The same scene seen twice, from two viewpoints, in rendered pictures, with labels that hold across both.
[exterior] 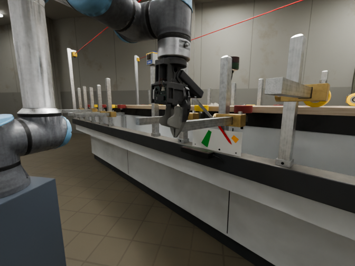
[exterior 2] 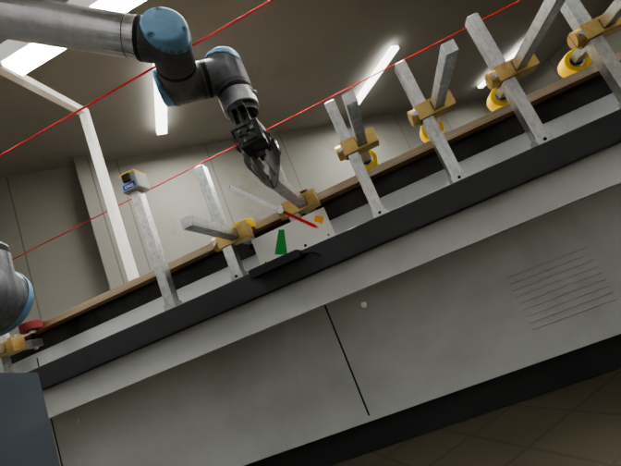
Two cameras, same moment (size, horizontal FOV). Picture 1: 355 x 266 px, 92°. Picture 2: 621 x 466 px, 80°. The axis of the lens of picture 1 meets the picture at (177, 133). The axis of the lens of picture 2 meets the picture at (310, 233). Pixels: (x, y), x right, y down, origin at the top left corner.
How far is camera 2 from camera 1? 0.66 m
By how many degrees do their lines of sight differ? 42
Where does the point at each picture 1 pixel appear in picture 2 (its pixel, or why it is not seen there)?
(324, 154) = not seen: hidden behind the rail
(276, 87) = (352, 97)
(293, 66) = (338, 124)
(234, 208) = (358, 357)
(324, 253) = (470, 319)
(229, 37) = (186, 202)
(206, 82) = not seen: hidden behind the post
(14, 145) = not seen: outside the picture
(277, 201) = (398, 262)
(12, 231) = (17, 452)
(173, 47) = (246, 91)
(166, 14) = (227, 67)
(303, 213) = (425, 253)
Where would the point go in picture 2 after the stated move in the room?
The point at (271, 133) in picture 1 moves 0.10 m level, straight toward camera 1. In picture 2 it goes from (347, 219) to (350, 212)
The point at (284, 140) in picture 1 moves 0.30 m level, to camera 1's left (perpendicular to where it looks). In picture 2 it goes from (368, 190) to (288, 204)
